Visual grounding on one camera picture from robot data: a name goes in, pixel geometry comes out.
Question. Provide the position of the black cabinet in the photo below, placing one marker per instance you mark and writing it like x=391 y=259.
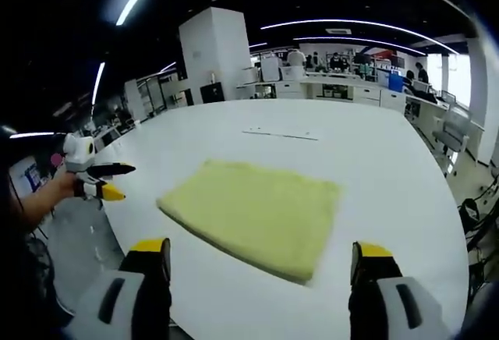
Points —
x=212 y=93

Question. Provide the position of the white box machine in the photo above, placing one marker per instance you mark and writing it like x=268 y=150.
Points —
x=270 y=69

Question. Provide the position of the blue box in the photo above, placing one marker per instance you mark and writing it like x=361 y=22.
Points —
x=396 y=81

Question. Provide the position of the ceiling air vent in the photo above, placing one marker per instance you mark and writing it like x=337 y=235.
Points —
x=338 y=31

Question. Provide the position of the long white drawer counter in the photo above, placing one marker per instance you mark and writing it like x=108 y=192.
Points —
x=366 y=94

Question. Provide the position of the person's dark clothing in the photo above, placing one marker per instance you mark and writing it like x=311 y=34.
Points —
x=15 y=246

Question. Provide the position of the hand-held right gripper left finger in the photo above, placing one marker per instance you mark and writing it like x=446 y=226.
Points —
x=121 y=301

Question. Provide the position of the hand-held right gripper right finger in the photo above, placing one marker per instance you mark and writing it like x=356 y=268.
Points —
x=386 y=301

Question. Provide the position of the pink round object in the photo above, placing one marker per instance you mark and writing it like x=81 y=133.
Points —
x=57 y=159

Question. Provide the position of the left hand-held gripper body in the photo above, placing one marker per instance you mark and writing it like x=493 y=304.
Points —
x=78 y=154

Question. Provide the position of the person's left hand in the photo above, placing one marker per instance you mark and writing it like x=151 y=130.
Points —
x=67 y=186

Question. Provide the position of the white template sheet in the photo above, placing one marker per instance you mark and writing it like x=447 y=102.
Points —
x=280 y=132

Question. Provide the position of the yellow blue black garment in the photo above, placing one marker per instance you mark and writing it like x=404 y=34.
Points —
x=253 y=215

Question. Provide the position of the long curved ceiling light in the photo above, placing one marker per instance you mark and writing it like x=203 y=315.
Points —
x=351 y=22

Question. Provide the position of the black bag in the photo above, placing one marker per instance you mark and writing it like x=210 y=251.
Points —
x=469 y=215

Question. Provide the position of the short curved ceiling light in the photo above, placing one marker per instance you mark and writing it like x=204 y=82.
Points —
x=351 y=39

